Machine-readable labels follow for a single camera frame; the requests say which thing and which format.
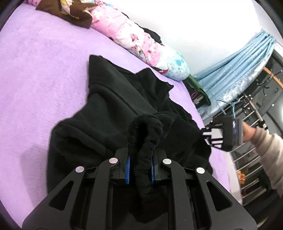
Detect light blue curtain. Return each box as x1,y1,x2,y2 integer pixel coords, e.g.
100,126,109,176
194,30,277,122

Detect pink and blue floral quilt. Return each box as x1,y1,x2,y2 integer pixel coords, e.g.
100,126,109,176
27,1,190,81

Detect black cloth behind quilt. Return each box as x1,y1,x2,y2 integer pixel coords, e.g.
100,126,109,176
122,13,164,45

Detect green cloth on pile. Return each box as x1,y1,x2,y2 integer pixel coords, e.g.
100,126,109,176
187,74,212,107

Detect large black garment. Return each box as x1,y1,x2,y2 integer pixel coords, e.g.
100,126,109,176
46,54,214,224

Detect brown patterned cloth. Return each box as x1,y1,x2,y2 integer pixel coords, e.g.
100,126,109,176
36,0,97,29

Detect beige right sleeve forearm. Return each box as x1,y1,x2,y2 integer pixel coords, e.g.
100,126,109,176
251,127,283,196

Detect dark striped bag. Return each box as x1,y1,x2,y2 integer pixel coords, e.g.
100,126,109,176
183,78,210,109

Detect person's right hand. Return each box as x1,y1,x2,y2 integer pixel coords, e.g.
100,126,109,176
242,122,256,142

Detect metal railing rack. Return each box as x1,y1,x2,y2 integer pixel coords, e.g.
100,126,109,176
212,93,271,205

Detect purple bed sheet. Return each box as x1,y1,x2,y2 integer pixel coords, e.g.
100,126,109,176
0,2,232,226

